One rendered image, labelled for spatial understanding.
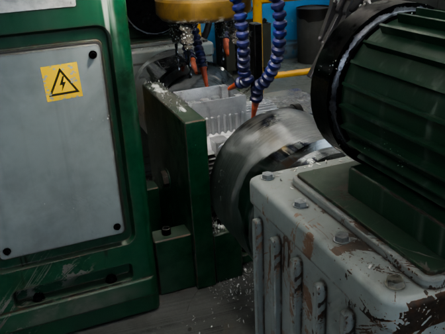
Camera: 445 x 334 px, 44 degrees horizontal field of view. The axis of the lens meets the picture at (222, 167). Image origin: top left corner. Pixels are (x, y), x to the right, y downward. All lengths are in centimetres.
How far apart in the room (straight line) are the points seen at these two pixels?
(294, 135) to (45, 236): 43
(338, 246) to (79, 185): 49
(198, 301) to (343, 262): 58
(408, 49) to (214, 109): 59
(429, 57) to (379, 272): 19
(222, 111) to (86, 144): 31
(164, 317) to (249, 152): 37
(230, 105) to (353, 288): 63
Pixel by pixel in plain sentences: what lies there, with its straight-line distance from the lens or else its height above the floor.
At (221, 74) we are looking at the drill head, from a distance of 135.
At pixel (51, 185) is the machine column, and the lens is 91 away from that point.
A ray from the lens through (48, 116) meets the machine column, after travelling 87.
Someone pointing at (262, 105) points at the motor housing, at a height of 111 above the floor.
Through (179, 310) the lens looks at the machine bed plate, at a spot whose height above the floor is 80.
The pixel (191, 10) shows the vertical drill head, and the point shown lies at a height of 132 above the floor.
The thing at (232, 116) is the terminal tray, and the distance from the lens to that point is 109.
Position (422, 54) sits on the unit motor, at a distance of 53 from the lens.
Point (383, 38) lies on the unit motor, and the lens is 58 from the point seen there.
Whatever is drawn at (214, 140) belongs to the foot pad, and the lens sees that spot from 107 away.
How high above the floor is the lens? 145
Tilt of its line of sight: 23 degrees down
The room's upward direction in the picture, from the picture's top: 3 degrees counter-clockwise
